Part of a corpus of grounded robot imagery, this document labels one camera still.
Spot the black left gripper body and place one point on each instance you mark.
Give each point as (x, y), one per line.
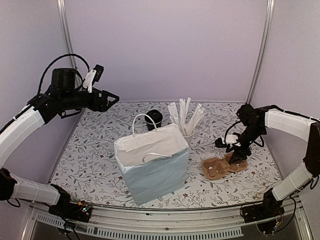
(93, 104)

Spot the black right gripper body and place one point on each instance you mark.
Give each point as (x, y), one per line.
(240, 151)

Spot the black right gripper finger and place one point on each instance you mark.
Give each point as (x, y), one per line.
(243, 157)
(235, 158)

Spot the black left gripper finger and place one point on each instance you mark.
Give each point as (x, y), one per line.
(107, 106)
(109, 98)

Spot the brown cardboard cup carrier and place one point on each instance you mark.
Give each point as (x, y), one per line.
(216, 168)

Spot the black paper coffee cup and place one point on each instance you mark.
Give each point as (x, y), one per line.
(152, 121)

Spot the light blue paper bag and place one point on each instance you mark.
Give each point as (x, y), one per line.
(153, 163)

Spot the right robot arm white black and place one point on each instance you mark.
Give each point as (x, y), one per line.
(294, 142)

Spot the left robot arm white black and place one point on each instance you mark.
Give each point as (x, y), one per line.
(68, 91)

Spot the white paper cup holding straws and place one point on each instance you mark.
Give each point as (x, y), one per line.
(188, 138)

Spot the bundle of white wrapped straws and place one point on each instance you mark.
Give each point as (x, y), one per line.
(178, 115)

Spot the floral patterned table mat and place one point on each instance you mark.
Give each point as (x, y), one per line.
(88, 170)

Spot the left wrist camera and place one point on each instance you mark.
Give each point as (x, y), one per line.
(91, 77)

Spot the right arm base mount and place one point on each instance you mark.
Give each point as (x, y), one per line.
(256, 212)

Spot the front aluminium rail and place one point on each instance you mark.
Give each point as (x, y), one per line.
(123, 223)

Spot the left aluminium frame post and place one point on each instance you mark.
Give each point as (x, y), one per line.
(62, 13)

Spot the aluminium frame post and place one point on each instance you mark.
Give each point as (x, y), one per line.
(62, 13)
(270, 4)

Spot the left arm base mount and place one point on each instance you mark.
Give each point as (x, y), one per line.
(80, 211)

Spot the right aluminium frame post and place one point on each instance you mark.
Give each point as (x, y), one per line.
(270, 4)

